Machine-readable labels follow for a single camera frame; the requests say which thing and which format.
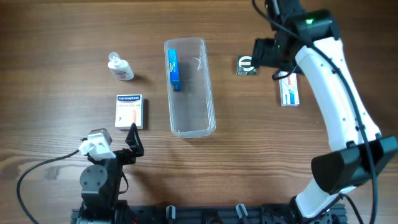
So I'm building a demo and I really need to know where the black left camera cable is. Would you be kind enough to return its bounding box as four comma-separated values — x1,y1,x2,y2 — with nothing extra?
16,149,81,224

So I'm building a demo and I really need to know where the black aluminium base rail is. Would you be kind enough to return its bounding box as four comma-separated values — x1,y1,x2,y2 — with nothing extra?
70,203,348,224

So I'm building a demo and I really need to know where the white blue medicine box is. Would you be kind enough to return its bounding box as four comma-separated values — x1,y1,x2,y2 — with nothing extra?
279,73,300,107

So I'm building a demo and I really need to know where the green Zam-Buk ointment box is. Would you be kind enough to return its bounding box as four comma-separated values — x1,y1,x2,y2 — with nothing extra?
236,55,258,75

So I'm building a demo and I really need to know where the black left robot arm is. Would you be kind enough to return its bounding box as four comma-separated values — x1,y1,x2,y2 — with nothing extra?
70,123,144,223

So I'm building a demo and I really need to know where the white Hansaplast plaster box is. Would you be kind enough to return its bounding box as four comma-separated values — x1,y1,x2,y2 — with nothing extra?
115,95,144,130

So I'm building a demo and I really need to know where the small hand sanitizer bottle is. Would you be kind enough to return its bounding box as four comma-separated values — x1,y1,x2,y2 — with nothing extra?
108,52,134,81

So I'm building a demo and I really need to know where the blue Vicks lozenge box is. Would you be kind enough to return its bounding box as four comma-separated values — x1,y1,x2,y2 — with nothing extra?
168,49,181,91

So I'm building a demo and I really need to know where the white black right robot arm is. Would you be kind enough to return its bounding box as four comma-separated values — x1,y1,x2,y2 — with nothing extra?
253,1,397,223

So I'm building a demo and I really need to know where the clear plastic container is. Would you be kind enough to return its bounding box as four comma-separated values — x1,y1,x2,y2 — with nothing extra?
164,37,216,138

